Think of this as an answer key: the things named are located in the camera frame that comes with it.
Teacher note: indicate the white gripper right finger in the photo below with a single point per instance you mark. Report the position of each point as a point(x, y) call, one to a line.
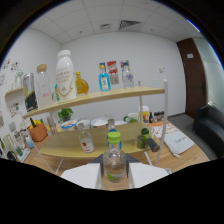
point(146, 174)

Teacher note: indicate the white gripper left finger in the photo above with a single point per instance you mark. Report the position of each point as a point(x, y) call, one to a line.
point(83, 175)

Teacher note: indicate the clear bottle green cap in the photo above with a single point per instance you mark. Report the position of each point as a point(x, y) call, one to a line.
point(114, 160)

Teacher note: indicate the blue white gradient cup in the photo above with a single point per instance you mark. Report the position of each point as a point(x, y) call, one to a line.
point(30, 142)

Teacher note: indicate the green glass cup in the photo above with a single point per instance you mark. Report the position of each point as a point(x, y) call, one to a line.
point(19, 151)

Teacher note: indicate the clear bottle red white label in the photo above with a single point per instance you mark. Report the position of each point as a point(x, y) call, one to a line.
point(86, 141)

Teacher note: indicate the glass jar of limes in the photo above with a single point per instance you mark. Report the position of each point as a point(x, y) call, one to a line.
point(143, 138)

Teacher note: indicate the orange patterned paper sheet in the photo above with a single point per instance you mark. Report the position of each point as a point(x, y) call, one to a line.
point(161, 129)

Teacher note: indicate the plain white bowl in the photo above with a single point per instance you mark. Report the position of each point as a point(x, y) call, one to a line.
point(83, 124)

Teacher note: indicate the blue patterned bowl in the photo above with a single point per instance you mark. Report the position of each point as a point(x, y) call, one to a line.
point(68, 125)

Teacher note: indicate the red patterned bowl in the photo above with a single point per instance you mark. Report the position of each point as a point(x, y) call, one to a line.
point(99, 123)

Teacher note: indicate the white flat dish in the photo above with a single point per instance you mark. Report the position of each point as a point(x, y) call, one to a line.
point(120, 123)

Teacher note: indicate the green white mug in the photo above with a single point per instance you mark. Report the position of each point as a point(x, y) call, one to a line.
point(131, 117)

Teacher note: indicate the yellow tub white lid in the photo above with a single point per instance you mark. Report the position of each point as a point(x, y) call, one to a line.
point(144, 115)

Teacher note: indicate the orange storage basket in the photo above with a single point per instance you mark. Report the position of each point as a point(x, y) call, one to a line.
point(38, 132)

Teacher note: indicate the white tray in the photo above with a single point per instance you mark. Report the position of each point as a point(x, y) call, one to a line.
point(24, 156)

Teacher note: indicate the green potted plant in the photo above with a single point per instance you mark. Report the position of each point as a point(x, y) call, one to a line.
point(65, 114)

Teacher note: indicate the black kettle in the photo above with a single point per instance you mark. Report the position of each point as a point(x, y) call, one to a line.
point(12, 155)

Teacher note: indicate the black sofa chair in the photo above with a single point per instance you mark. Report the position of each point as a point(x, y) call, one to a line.
point(210, 131)

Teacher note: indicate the small teal bottle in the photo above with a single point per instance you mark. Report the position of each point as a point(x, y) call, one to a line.
point(56, 95)

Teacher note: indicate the amber liquid bottle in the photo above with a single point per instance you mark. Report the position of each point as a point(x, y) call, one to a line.
point(82, 86)

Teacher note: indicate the tall clear jar cork lid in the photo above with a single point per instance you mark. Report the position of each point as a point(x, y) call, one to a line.
point(43, 88)

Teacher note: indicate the light blue gin bottle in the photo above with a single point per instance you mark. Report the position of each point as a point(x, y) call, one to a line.
point(104, 81)

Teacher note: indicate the large white milk bottle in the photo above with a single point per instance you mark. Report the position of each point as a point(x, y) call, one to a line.
point(66, 78)

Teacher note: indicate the brown wooden door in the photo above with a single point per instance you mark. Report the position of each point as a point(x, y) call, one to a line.
point(191, 78)

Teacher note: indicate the white figurine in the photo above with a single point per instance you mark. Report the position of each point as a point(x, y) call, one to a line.
point(19, 79)

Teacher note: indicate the ceiling air vent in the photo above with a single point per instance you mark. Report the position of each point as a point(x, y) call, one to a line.
point(130, 25)

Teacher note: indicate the wooden two-tier white-frame shelf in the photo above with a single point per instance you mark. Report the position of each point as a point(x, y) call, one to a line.
point(100, 96)

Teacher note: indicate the wall sticker cluster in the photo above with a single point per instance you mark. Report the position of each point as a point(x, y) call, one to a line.
point(14, 109)

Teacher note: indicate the grey paper wall sheet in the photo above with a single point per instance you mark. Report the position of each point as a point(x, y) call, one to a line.
point(114, 79)

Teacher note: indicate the wooden wall shelf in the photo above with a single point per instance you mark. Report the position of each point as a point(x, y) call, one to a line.
point(14, 91)

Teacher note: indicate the red wall poster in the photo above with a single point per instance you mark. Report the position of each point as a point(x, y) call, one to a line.
point(112, 67)

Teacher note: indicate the blue yellow wall poster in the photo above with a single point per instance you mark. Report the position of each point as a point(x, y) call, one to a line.
point(100, 64)

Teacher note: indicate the blue green wall poster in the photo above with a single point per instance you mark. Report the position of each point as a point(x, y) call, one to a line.
point(123, 62)

